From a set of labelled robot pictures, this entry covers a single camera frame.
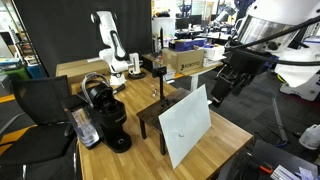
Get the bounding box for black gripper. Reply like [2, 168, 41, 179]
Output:
[209, 49, 278, 108]

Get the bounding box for white whiteboard panel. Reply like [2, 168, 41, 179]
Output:
[158, 84, 212, 170]

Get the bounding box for dark wooden stand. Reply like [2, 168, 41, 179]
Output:
[136, 87, 191, 156]

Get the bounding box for long white office desk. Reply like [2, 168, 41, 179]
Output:
[196, 31, 234, 43]

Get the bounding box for small blue box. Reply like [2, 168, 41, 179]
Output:
[193, 37, 208, 48]

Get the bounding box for printed cardboard box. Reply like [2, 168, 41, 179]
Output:
[162, 47, 205, 74]

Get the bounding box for large blue box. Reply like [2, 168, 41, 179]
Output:
[174, 39, 195, 52]

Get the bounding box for black binder clips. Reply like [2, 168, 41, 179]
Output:
[152, 65, 173, 108]

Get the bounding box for black computer monitor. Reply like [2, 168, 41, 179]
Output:
[189, 14, 203, 26]
[175, 18, 191, 31]

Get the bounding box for white paper labels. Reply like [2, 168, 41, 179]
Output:
[269, 164, 316, 180]

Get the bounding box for black coffee machine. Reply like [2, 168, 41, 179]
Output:
[61, 72, 133, 154]

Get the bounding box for long flat cardboard box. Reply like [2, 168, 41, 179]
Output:
[55, 57, 111, 84]

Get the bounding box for black curtain backdrop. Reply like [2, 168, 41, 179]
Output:
[12, 0, 153, 78]

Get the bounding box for black mesh office chair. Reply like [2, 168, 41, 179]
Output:
[0, 74, 81, 180]

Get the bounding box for blue storage bin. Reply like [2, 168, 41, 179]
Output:
[25, 63, 46, 79]

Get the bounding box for black metal shelf rack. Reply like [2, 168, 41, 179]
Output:
[13, 29, 42, 68]

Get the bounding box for green storage bin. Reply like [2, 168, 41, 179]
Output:
[3, 66, 31, 81]

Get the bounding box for grey floor cable strip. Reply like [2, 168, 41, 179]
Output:
[269, 88, 290, 143]

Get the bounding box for orange handled clamp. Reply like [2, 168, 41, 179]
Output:
[259, 164, 274, 175]

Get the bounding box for white post on black base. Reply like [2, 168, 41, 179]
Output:
[128, 52, 147, 80]

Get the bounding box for black cylindrical handle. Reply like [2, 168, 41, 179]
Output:
[112, 83, 127, 95]

